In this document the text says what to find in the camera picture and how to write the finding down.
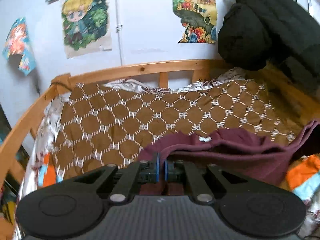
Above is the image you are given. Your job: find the blue anime poster far left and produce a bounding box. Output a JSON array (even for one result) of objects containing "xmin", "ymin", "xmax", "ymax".
[{"xmin": 2, "ymin": 17, "xmax": 36, "ymax": 76}]

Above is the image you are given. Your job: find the white wall conduit pipe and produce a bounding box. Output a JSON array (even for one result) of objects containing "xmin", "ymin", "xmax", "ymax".
[{"xmin": 115, "ymin": 0, "xmax": 125, "ymax": 66}]

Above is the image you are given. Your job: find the maroon long-sleeve shirt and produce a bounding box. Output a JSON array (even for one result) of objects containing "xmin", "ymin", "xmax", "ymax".
[{"xmin": 138, "ymin": 120, "xmax": 319, "ymax": 186}]

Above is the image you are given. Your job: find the anime boy wall poster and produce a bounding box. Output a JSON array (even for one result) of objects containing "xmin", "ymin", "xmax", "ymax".
[{"xmin": 61, "ymin": 0, "xmax": 112, "ymax": 59}]

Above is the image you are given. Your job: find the black puffy jacket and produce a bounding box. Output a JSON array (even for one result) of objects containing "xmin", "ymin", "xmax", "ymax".
[{"xmin": 217, "ymin": 0, "xmax": 319, "ymax": 95}]

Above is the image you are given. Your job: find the brown PF patterned quilt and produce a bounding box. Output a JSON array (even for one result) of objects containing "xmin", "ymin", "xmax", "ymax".
[{"xmin": 40, "ymin": 80, "xmax": 304, "ymax": 189}]

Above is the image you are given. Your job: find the colourful landscape wall poster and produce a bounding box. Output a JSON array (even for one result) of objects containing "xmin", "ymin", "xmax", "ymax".
[{"xmin": 172, "ymin": 0, "xmax": 217, "ymax": 44}]

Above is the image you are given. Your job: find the wooden bed frame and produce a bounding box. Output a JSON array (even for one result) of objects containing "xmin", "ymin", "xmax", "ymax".
[{"xmin": 1, "ymin": 60, "xmax": 319, "ymax": 182}]

